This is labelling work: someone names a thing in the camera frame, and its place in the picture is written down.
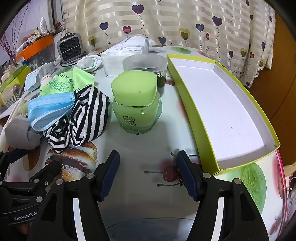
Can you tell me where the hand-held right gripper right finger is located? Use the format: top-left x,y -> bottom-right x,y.
177,150 -> 270,241

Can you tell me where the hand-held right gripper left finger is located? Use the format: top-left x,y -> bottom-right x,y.
26,150 -> 121,241

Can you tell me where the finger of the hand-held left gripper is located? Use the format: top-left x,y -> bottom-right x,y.
0,149 -> 29,179
29,161 -> 62,202

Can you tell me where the grey sock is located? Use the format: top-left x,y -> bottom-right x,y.
4,115 -> 43,150

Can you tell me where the black white striped sock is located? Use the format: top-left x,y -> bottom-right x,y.
69,85 -> 110,147
43,115 -> 71,153

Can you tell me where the blue face mask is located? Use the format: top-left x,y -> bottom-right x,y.
28,93 -> 76,132

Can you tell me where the green-edged white cardboard box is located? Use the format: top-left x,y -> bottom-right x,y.
167,54 -> 281,176

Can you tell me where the white gauze roll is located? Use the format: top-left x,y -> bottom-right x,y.
40,75 -> 56,87

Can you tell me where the green printed cloth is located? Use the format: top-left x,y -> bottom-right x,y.
39,67 -> 95,96

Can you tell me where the white lid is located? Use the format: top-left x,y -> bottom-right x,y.
77,54 -> 102,72

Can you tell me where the fruit print tablecloth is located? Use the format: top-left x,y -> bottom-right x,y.
0,45 -> 292,241

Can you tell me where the grey zigzag pattern box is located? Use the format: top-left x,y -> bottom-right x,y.
0,89 -> 25,108

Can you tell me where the green cardboard box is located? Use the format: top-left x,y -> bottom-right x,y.
0,65 -> 32,105

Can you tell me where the light blue packet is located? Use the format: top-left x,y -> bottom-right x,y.
24,70 -> 47,91

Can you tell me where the green ball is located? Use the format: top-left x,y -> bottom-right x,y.
111,71 -> 161,135

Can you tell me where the purple twig decoration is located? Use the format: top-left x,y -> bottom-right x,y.
0,19 -> 18,59

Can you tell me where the orange lid clear container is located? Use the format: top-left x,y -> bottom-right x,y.
16,35 -> 58,67

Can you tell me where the clear plastic jar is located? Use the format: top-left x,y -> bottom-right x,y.
122,54 -> 168,88

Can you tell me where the small grey heater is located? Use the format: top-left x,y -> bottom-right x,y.
57,32 -> 84,64

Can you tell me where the white tissue pack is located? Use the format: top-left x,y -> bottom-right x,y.
102,37 -> 149,76

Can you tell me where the wooden cabinet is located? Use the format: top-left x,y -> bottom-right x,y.
249,11 -> 296,167

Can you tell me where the heart print striped curtain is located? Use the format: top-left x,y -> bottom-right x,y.
53,0 -> 276,88

